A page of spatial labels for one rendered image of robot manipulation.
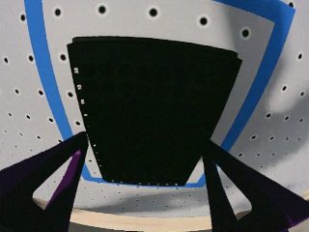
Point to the grey perforated plate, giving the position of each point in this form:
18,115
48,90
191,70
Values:
274,141

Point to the blue tape outline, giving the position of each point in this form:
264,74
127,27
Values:
274,10

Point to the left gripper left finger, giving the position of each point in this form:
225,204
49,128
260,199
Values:
19,181

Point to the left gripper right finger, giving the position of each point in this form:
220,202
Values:
274,207

